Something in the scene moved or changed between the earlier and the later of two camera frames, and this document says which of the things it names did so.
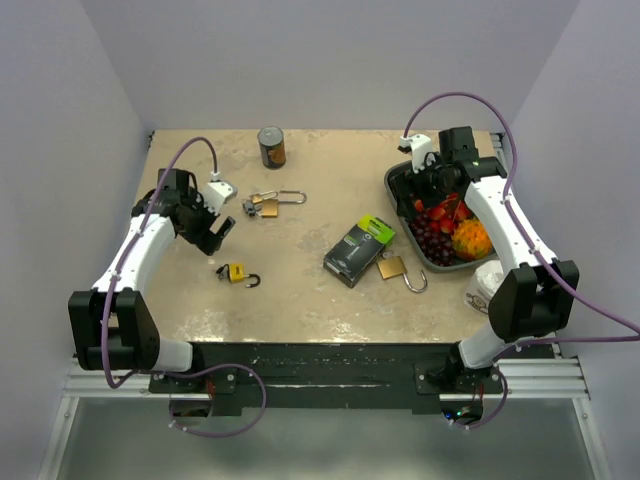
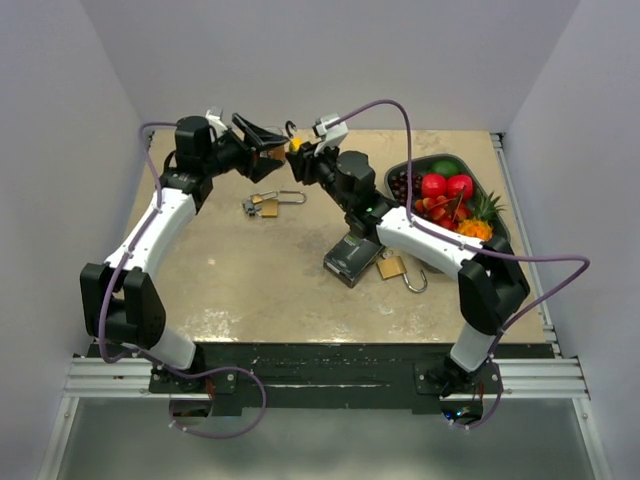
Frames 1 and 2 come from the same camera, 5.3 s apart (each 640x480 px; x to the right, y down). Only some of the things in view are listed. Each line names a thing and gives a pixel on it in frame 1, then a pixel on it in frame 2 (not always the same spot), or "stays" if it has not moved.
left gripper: x=206 y=240 -> x=255 y=138
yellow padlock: x=237 y=275 -> x=296 y=142
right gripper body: x=431 y=182 -> x=321 y=168
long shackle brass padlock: x=270 y=207 stays
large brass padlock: x=394 y=267 stays
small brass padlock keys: x=254 y=205 stays
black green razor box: x=352 y=256 stays
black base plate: x=320 y=376 stays
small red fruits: x=446 y=215 stays
